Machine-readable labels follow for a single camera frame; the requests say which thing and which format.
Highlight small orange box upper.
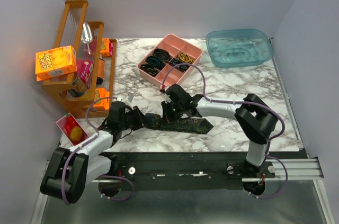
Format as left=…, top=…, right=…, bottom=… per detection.
left=100, top=38, right=113, bottom=57

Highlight yellow rolled tie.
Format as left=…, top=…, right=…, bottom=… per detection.
left=177, top=52, right=194, bottom=64

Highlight orange Scrub Daddy box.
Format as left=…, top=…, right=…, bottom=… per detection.
left=35, top=46, right=77, bottom=82

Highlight orange bottle on rack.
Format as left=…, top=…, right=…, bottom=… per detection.
left=96, top=58, right=105, bottom=85

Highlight pink product box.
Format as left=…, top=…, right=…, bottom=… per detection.
left=77, top=59, right=94, bottom=85

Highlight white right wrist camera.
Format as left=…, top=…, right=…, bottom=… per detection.
left=165, top=94, right=171, bottom=103

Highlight pink divided organizer tray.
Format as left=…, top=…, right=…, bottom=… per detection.
left=137, top=34, right=203, bottom=89

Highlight aluminium rail frame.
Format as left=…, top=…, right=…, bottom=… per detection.
left=31, top=158, right=335, bottom=223

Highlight small orange box lower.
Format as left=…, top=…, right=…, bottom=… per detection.
left=92, top=88, right=110, bottom=111

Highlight translucent blue plastic tub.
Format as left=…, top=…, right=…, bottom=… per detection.
left=206, top=29, right=274, bottom=68

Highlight dark tin can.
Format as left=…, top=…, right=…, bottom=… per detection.
left=68, top=74, right=87, bottom=97

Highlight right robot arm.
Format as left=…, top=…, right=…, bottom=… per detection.
left=161, top=84, right=282, bottom=177

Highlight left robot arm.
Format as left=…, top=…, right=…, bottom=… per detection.
left=40, top=101, right=147, bottom=205

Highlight dark blue floral rolled tie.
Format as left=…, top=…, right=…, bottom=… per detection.
left=169, top=58, right=189, bottom=73

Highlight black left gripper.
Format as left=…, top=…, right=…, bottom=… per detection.
left=119, top=105, right=153, bottom=131

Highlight pink bin with fruit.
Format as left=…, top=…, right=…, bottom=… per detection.
left=56, top=113, right=89, bottom=146

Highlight dark floral patterned necktie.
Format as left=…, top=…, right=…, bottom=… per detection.
left=145, top=113, right=214, bottom=135

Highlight small orange box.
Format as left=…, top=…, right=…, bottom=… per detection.
left=100, top=38, right=113, bottom=57
left=92, top=88, right=110, bottom=111

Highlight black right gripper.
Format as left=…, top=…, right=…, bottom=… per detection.
left=161, top=100, right=184, bottom=124

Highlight metal scoop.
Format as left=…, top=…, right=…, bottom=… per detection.
left=81, top=22, right=93, bottom=55

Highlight wooden wire rack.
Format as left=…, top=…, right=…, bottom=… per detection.
left=41, top=0, right=118, bottom=119

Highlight teal rolled tie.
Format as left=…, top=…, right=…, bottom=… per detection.
left=145, top=56, right=164, bottom=69

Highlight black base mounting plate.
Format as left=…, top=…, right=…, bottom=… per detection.
left=90, top=151, right=310, bottom=191

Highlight black gold rolled tie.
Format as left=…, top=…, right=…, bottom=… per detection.
left=140, top=64, right=159, bottom=77

